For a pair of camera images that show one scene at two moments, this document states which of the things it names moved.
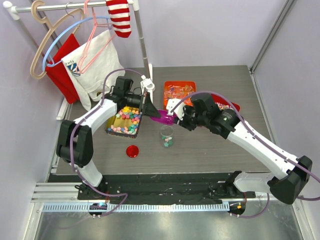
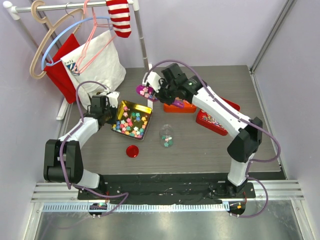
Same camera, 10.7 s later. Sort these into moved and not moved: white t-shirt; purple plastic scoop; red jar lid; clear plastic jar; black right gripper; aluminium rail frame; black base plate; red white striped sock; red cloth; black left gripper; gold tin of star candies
Moved: purple plastic scoop; black left gripper; gold tin of star candies; black right gripper
Not moved: red cloth; clear plastic jar; red white striped sock; red jar lid; white t-shirt; black base plate; aluminium rail frame
